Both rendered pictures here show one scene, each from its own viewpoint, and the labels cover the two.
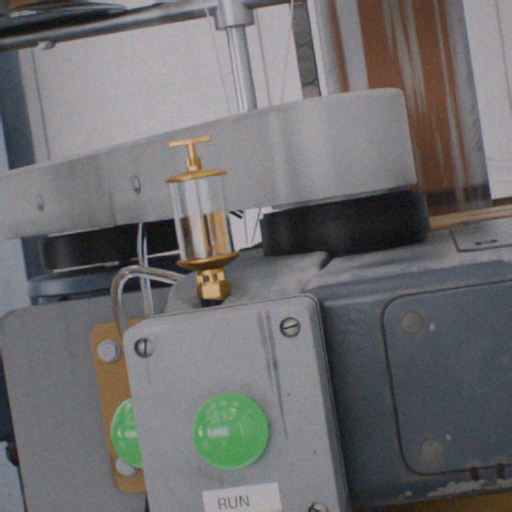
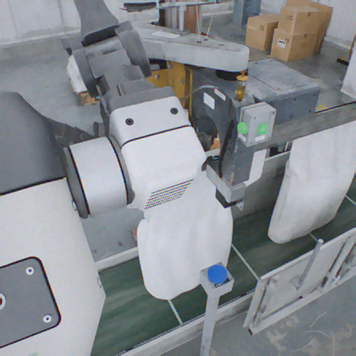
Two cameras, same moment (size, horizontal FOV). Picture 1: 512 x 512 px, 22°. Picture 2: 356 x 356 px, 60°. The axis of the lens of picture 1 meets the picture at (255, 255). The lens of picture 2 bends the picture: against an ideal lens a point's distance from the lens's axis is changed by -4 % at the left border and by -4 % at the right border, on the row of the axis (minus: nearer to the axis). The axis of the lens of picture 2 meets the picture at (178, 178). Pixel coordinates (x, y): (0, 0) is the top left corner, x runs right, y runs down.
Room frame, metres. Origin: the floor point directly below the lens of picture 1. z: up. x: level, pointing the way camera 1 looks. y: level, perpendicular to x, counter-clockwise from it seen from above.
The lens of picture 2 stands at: (0.08, 0.56, 1.69)
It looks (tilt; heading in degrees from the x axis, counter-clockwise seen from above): 40 degrees down; 326
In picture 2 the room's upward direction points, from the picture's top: straight up
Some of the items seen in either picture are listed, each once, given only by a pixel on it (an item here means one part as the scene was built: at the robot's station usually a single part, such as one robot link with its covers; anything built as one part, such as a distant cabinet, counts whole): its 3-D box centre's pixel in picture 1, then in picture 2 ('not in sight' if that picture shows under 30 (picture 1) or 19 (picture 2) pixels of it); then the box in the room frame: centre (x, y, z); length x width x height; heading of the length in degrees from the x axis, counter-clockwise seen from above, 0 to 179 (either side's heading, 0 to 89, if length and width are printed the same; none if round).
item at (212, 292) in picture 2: not in sight; (215, 280); (0.46, 0.16, 0.81); 0.08 x 0.08 x 0.06; 82
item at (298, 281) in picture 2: not in sight; (306, 264); (0.37, -0.21, 0.69); 0.05 x 0.04 x 0.31; 82
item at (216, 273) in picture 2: not in sight; (217, 274); (0.46, 0.16, 0.84); 0.06 x 0.06 x 0.02
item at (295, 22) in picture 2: not in sight; (299, 19); (3.23, -3.78, 0.56); 0.50 x 0.38 x 0.32; 74
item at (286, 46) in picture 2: not in sight; (293, 42); (3.26, -3.76, 0.20); 0.60 x 0.40 x 0.40; 87
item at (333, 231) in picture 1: (344, 225); (231, 71); (0.72, -0.05, 1.35); 0.09 x 0.09 x 0.03
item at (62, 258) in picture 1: (115, 245); not in sight; (1.07, 0.11, 1.35); 0.12 x 0.12 x 0.04
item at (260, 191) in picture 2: not in sight; (271, 184); (0.87, -0.59, 0.54); 1.05 x 0.02 x 0.41; 82
